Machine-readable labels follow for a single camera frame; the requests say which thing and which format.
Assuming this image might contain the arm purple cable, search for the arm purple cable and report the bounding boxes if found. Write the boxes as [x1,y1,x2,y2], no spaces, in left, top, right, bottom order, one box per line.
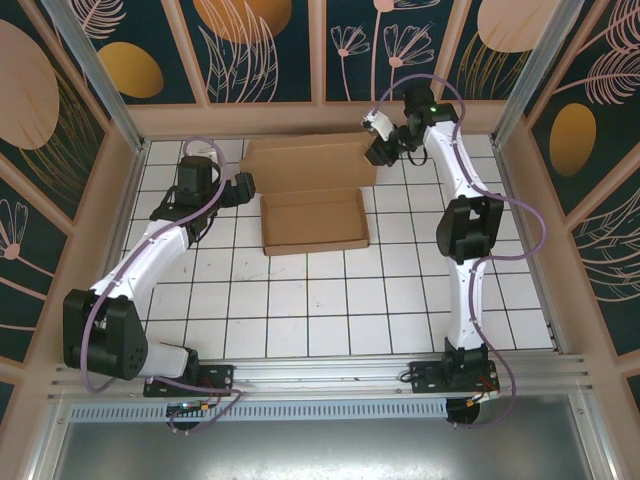
[79,136,247,435]
[370,73,547,431]

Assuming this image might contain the dark panel single pink flower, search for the dark panel single pink flower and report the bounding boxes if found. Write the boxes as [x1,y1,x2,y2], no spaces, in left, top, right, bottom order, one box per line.
[0,174,71,364]

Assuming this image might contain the dark panel orange oval feathers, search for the dark panel orange oval feathers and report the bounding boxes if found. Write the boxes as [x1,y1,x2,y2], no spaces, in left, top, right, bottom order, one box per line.
[524,0,640,219]

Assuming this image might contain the aluminium side rail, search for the aluminium side rail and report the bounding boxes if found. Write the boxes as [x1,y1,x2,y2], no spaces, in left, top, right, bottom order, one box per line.
[74,141,150,362]
[492,139,569,357]

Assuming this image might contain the brown cardboard box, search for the brown cardboard box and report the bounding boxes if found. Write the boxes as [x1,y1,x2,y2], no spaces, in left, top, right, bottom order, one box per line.
[238,133,379,257]

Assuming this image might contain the dark panel with pink circle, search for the dark panel with pink circle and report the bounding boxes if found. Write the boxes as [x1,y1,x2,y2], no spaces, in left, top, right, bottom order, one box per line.
[438,0,556,104]

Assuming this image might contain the dark panel orange circle leaves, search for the dark panel orange circle leaves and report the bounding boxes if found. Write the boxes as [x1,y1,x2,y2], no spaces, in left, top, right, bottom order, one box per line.
[178,0,321,106]

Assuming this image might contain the dark panel pink feather leaves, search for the dark panel pink feather leaves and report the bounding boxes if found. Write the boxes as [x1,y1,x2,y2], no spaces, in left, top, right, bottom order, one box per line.
[569,187,640,357]

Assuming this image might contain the small circuit board with wires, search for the small circuit board with wires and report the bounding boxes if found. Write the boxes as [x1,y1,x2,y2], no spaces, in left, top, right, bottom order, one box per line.
[167,399,214,417]

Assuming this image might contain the dark panel with orange oval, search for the dark panel with orange oval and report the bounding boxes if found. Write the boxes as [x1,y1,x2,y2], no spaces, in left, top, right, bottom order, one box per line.
[64,0,210,107]

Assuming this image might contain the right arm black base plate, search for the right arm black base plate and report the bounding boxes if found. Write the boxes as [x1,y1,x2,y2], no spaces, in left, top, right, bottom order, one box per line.
[408,360,500,396]

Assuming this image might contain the slotted grey cable duct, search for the slotted grey cable duct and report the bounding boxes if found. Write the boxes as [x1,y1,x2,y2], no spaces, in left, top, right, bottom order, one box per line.
[67,399,449,422]

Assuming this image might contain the grey metal sheet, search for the grey metal sheet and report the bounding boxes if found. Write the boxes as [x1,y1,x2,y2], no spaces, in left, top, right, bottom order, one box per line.
[49,419,609,480]

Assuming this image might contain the long aluminium mounting rail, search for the long aluminium mounting rail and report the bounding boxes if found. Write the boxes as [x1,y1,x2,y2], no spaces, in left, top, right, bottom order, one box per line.
[47,354,594,401]

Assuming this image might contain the dark panel pink oval gold-lines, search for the dark panel pink oval gold-lines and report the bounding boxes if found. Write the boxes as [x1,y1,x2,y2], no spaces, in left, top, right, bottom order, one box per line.
[0,0,112,226]

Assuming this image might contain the aluminium corner post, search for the aluminium corner post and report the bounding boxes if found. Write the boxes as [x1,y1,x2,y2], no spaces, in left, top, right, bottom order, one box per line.
[490,0,584,146]
[42,0,149,154]

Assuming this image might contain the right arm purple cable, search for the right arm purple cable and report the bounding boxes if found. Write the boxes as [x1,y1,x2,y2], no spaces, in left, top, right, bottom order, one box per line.
[370,73,547,431]

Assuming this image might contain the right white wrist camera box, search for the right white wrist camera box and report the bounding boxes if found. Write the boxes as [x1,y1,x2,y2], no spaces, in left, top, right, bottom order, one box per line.
[360,112,396,140]

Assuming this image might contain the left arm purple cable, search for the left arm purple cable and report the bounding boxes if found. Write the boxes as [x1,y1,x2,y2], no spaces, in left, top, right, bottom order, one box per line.
[79,136,247,435]

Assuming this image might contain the dark panel with pink flowers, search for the dark panel with pink flowers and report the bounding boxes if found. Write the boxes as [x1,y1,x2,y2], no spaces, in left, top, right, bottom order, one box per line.
[324,0,464,104]

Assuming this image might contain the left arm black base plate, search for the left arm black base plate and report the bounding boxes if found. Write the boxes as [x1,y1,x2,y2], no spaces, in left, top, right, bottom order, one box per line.
[143,363,236,399]

